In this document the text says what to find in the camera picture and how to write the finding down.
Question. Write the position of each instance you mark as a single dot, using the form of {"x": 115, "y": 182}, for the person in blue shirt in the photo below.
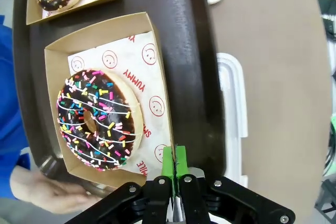
{"x": 10, "y": 103}

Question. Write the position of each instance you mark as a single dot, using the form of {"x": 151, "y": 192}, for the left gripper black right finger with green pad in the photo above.
{"x": 210, "y": 203}

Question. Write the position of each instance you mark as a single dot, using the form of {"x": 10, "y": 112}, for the cardboard tray of sprinkle donut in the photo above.
{"x": 55, "y": 77}

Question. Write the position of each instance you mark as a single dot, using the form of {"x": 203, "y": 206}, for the person's right hand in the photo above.
{"x": 52, "y": 195}

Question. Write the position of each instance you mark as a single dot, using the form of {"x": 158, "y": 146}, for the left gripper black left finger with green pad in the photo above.
{"x": 147, "y": 203}

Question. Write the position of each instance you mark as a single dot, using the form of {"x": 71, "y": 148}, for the chocolate donut with rainbow sprinkles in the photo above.
{"x": 105, "y": 98}

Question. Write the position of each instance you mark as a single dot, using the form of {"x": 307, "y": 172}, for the dark brown serving tray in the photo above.
{"x": 189, "y": 64}

